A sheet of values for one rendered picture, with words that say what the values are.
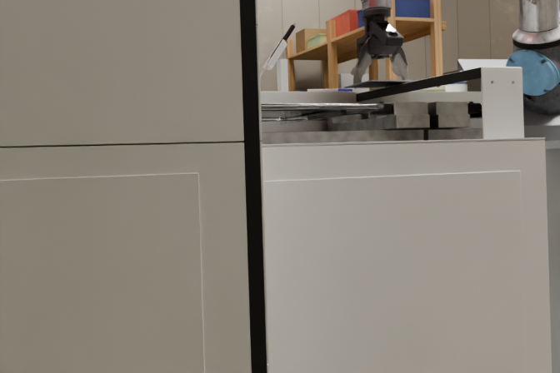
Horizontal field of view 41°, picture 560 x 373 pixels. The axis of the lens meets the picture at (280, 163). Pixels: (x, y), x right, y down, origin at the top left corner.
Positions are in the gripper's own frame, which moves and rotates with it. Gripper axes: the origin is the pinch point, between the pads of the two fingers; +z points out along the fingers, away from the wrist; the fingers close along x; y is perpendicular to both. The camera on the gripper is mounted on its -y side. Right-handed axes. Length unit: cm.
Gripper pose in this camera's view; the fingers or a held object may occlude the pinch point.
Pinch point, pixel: (382, 88)
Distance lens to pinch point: 194.6
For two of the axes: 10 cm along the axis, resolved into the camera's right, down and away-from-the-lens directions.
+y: -3.4, 0.1, 9.4
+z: 0.3, 10.0, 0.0
